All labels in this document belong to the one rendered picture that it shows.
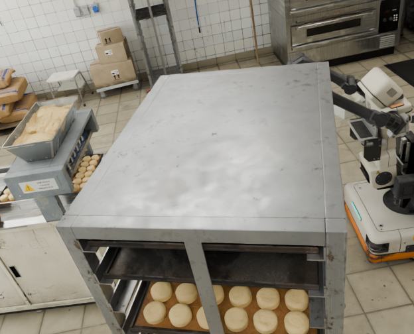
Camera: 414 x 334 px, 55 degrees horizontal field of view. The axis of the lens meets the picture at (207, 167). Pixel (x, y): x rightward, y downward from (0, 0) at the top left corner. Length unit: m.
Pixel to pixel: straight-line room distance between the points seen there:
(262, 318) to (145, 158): 0.41
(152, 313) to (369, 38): 5.27
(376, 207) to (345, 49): 3.17
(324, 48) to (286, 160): 4.93
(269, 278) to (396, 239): 2.13
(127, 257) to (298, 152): 0.40
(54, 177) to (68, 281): 0.87
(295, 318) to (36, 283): 2.28
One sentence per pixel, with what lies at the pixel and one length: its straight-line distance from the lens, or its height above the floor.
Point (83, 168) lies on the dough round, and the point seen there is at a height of 0.92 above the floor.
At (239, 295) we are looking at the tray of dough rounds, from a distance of 0.93.
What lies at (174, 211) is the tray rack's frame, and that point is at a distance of 0.68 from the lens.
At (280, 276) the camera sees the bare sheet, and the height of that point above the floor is 1.67.
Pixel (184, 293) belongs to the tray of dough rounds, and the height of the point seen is 1.51.
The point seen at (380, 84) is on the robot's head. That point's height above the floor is 1.23.
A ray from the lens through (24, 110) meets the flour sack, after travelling 5.94.
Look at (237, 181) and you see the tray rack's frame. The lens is 0.71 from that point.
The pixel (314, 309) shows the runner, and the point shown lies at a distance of 0.82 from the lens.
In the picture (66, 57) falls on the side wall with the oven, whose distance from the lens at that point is 6.47.
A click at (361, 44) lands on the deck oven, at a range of 5.84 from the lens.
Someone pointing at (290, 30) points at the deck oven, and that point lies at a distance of 5.42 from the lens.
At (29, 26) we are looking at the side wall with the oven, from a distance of 6.45.
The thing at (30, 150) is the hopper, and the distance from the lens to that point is 2.35.
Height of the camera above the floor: 2.25
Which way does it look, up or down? 34 degrees down
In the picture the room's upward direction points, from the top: 12 degrees counter-clockwise
